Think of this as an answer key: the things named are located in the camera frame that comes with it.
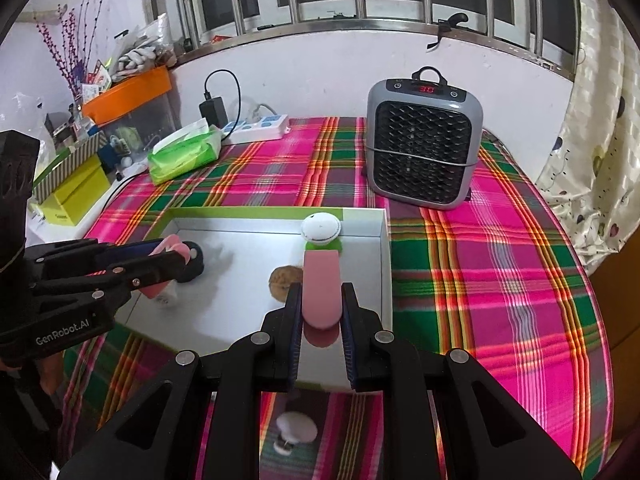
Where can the grey space heater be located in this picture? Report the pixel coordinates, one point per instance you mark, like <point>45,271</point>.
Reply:
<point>420,160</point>

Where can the green cardboard box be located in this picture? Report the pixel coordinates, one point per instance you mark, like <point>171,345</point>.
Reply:
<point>240,250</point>

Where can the pink plaid tablecloth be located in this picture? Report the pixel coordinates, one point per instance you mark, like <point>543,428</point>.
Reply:
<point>500,285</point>

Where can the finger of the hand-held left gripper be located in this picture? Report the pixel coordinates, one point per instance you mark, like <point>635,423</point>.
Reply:
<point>150,270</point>
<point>130,252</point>

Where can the cream patterned curtain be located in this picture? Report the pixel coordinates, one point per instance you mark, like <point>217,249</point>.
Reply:
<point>595,160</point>

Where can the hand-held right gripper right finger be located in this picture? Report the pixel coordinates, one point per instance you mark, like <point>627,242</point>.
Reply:
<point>349,340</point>

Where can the small white dome knob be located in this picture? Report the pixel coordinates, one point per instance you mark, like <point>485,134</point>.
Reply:
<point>297,425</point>

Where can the black charger plug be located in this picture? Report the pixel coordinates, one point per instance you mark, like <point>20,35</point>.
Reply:
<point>212,110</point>

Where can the clear plastic bag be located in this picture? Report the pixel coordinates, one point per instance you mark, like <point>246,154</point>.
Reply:
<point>20,110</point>

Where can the white power strip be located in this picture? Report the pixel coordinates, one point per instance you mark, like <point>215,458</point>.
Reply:
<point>260,127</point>

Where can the pink clamp clip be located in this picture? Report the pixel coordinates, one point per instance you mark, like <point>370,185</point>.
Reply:
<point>322,290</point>

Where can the black disc holder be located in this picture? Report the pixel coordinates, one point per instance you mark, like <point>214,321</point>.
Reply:
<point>195,270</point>

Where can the yellow cardboard box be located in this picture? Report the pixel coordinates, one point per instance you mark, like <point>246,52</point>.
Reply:
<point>75,195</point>

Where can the steel window railing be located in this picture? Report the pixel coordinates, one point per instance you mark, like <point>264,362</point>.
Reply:
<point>350,22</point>

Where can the purple decorative branches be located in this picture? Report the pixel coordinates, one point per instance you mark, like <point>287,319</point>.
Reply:
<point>75,60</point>

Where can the pink loop clip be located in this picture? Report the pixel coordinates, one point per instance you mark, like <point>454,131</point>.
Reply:
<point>172,247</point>

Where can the orange-lidded clear storage bin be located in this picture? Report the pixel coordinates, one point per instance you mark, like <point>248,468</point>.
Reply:
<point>130,92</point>

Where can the green tissue pack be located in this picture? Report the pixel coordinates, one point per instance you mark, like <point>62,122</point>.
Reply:
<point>185,157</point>

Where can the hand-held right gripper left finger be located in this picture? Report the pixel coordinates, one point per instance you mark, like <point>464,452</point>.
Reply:
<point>295,340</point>

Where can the grey zigzag striped box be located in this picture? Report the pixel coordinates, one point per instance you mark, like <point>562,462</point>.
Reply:
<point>75,160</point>

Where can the pile of bags and packets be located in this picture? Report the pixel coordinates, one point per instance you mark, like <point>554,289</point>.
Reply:
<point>140,52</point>

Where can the brown walnut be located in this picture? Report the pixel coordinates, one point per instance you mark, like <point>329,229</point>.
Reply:
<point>285,280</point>

